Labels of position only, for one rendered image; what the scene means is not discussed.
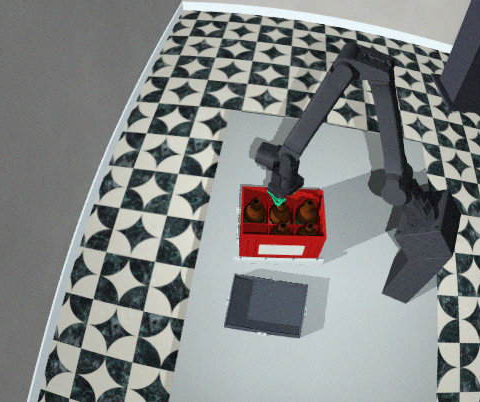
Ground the red crate with dividers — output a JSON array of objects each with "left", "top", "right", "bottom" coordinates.
[{"left": 239, "top": 186, "right": 326, "bottom": 258}]

